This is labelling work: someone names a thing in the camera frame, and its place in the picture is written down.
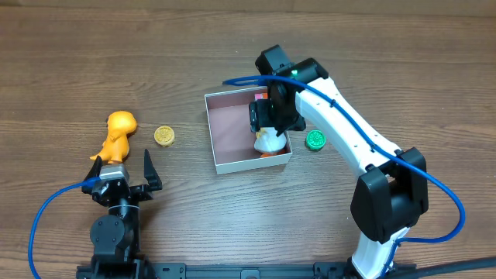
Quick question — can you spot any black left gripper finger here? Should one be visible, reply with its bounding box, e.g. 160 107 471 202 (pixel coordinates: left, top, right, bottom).
86 156 103 181
143 149 163 191

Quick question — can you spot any colourful puzzle cube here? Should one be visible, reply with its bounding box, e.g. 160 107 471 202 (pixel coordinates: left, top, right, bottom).
254 93 268 101

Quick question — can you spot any white and yellow duck toy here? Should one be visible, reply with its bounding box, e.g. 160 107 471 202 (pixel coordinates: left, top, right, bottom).
254 127 287 156

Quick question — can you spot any white box pink inside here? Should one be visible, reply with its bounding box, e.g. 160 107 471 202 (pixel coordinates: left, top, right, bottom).
205 87 292 174

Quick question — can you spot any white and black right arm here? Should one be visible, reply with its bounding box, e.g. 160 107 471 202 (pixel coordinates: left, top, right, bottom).
249 45 429 278

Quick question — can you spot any orange dinosaur toy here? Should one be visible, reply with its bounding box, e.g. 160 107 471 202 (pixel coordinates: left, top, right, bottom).
90 111 137 164

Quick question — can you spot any yellow round cap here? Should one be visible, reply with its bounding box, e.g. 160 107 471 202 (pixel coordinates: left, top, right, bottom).
153 126 175 146

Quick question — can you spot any green round cap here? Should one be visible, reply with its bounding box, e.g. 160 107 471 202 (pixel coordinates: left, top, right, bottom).
305 129 326 151

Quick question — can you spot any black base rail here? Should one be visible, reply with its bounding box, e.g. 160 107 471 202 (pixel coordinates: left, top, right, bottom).
75 255 418 279

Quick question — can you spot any thick black cable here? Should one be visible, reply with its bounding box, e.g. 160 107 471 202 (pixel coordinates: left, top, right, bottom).
394 257 496 279

